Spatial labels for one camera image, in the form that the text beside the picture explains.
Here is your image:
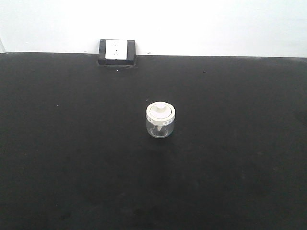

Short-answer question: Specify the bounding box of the black desktop socket box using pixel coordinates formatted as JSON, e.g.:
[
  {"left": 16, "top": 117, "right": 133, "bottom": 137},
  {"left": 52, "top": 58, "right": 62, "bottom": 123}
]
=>
[{"left": 97, "top": 39, "right": 137, "bottom": 66}]

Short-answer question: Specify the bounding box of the glass jar with white lid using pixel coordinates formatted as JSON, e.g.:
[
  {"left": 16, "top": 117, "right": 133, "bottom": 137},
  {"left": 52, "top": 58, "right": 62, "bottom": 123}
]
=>
[{"left": 146, "top": 101, "right": 176, "bottom": 138}]

